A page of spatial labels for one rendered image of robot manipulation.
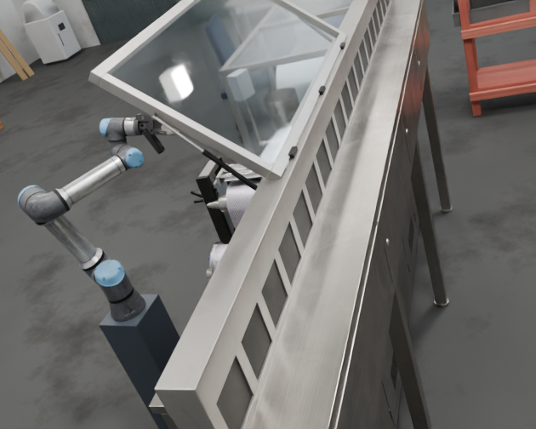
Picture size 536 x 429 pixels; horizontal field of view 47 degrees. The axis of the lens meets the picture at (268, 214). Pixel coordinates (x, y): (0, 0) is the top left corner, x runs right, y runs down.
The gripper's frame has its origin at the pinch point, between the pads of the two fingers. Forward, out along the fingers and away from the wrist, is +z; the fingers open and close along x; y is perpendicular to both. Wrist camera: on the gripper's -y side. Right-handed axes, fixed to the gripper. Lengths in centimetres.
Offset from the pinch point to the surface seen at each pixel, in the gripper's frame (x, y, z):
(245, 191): -36.0, -16.1, 30.5
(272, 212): -102, -3, 50
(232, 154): -87, 8, 38
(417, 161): 54, -27, 97
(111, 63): -82, 32, 6
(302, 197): -79, -6, 55
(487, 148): 239, -61, 163
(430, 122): 149, -25, 112
